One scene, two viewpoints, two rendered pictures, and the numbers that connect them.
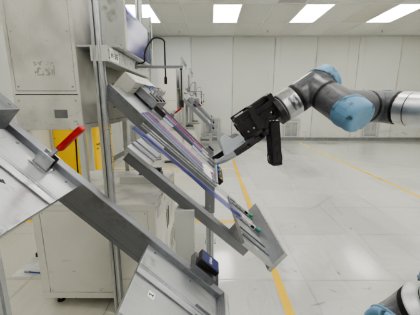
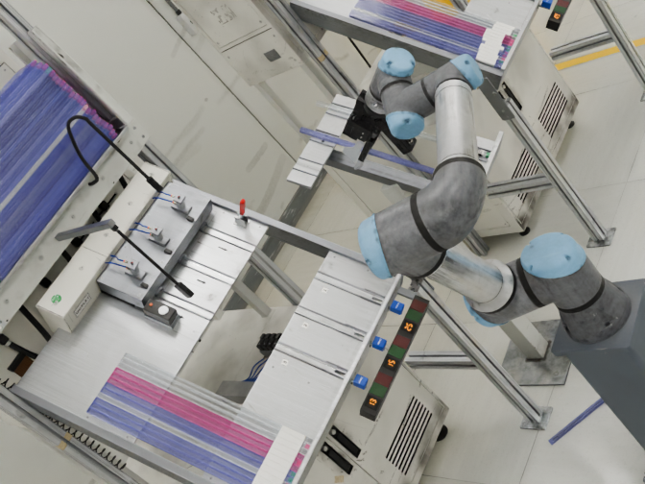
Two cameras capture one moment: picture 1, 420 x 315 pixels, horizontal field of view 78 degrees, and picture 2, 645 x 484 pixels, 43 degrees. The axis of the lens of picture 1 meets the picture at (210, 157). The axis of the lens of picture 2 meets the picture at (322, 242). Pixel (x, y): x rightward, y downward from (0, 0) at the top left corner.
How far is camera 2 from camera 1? 1.73 m
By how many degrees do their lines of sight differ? 55
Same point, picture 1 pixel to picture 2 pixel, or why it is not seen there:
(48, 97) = (249, 42)
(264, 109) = (362, 112)
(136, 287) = (313, 288)
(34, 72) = (219, 23)
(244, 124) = (354, 133)
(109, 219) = (298, 240)
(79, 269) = not seen: hidden behind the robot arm
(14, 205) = (235, 262)
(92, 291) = not seen: hidden behind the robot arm
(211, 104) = not seen: outside the picture
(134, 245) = (322, 253)
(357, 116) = (399, 133)
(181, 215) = (388, 192)
